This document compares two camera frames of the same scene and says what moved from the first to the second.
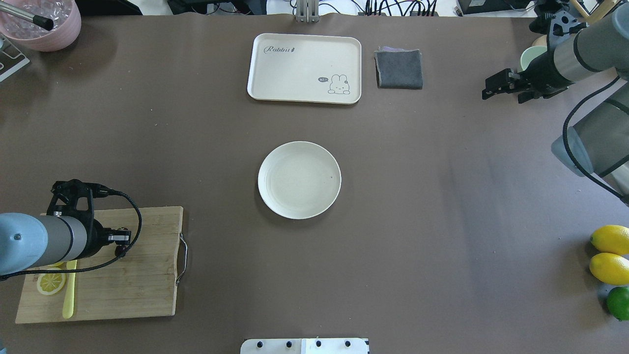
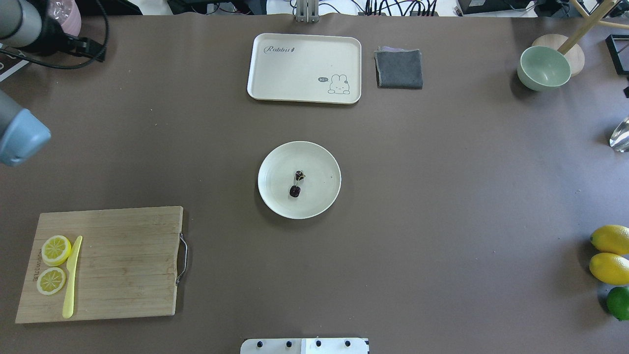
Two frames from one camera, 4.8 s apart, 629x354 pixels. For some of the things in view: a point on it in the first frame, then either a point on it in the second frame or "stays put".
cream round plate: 299,179 stays put
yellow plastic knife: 68,308 stays put
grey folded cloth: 397,68 stays put
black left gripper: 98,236 -> 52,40
